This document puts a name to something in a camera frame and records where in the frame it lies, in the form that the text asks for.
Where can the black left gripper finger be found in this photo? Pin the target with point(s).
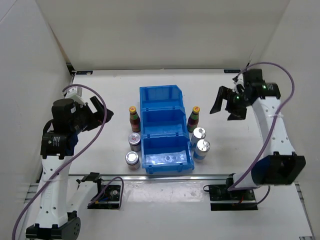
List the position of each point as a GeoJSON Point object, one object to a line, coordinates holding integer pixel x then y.
{"type": "Point", "coordinates": [101, 115]}
{"type": "Point", "coordinates": [100, 108]}

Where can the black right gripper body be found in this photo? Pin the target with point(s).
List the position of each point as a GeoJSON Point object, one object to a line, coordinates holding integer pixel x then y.
{"type": "Point", "coordinates": [237, 99]}

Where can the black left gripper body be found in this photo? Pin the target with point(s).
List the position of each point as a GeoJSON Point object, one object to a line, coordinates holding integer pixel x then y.
{"type": "Point", "coordinates": [85, 120]}

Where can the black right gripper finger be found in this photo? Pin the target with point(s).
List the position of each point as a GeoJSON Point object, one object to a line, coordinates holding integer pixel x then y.
{"type": "Point", "coordinates": [237, 114]}
{"type": "Point", "coordinates": [224, 93]}

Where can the sauce bottle yellow cap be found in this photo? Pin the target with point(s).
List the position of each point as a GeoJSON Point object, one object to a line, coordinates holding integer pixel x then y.
{"type": "Point", "coordinates": [193, 119]}
{"type": "Point", "coordinates": [134, 119]}

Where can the silver blue shaker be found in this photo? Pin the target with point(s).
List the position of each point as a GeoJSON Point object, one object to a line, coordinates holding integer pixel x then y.
{"type": "Point", "coordinates": [198, 134]}
{"type": "Point", "coordinates": [201, 150]}

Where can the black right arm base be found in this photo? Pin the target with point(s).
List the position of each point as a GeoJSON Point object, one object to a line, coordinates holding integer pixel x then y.
{"type": "Point", "coordinates": [223, 200]}

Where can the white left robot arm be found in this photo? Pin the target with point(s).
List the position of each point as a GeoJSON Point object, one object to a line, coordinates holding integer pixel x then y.
{"type": "Point", "coordinates": [70, 117]}

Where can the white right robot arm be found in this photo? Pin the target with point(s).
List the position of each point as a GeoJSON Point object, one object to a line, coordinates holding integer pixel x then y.
{"type": "Point", "coordinates": [277, 163]}

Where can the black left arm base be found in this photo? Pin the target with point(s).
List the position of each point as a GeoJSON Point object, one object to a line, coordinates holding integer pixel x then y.
{"type": "Point", "coordinates": [107, 198]}

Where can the blue far storage bin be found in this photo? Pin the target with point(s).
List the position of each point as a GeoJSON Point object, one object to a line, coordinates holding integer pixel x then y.
{"type": "Point", "coordinates": [161, 97]}

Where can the blue storage bin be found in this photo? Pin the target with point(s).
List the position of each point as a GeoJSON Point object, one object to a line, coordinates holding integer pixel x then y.
{"type": "Point", "coordinates": [161, 122]}
{"type": "Point", "coordinates": [161, 97]}
{"type": "Point", "coordinates": [166, 154]}

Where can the blue middle storage bin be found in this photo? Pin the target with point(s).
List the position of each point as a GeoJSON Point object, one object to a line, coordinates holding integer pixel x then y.
{"type": "Point", "coordinates": [161, 122]}

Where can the blue near storage bin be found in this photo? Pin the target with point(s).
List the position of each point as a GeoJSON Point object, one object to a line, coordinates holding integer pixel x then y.
{"type": "Point", "coordinates": [166, 154]}

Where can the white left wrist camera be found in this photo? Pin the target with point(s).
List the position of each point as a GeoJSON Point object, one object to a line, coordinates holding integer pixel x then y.
{"type": "Point", "coordinates": [75, 93]}

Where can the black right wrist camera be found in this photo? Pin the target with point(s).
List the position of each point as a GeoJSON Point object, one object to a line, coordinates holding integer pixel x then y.
{"type": "Point", "coordinates": [250, 78]}

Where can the aluminium frame rail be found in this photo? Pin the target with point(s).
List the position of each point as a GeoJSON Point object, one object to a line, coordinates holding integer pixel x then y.
{"type": "Point", "coordinates": [302, 200]}

